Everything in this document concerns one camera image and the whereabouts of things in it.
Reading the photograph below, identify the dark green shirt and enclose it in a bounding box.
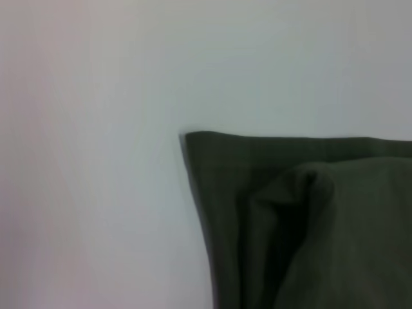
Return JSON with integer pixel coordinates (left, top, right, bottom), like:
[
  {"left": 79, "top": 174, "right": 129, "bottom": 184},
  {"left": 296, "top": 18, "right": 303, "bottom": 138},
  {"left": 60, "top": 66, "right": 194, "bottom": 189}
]
[{"left": 178, "top": 130, "right": 412, "bottom": 309}]

